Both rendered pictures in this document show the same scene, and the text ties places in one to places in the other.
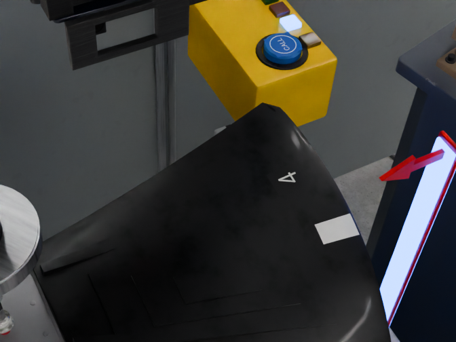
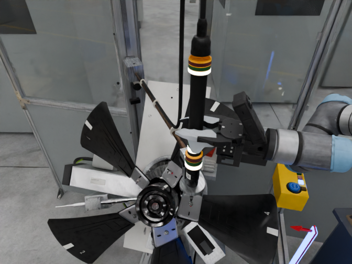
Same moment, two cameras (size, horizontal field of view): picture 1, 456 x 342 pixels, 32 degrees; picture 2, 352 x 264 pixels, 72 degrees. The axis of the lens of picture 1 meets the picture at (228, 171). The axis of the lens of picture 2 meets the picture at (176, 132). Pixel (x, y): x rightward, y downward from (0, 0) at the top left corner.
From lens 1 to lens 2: 0.26 m
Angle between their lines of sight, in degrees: 34
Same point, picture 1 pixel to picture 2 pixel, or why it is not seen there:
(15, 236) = (198, 187)
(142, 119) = (262, 189)
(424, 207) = (304, 243)
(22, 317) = (195, 205)
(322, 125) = (322, 222)
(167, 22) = (235, 163)
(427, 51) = (345, 211)
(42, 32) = not seen: hidden behind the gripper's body
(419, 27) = not seen: outside the picture
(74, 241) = (212, 198)
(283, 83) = (289, 195)
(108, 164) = not seen: hidden behind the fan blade
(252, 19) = (290, 176)
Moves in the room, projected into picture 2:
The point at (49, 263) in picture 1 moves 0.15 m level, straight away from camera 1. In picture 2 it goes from (205, 199) to (218, 166)
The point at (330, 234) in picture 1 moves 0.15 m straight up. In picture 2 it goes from (270, 231) to (284, 198)
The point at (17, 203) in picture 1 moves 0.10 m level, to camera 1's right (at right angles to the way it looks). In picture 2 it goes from (202, 182) to (233, 204)
